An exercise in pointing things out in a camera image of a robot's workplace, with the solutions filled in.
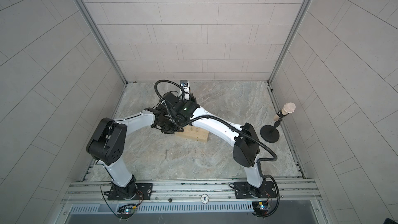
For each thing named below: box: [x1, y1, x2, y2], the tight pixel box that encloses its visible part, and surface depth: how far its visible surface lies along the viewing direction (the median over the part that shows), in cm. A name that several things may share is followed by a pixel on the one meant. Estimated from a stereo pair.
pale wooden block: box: [174, 124, 210, 144], surface depth 88 cm
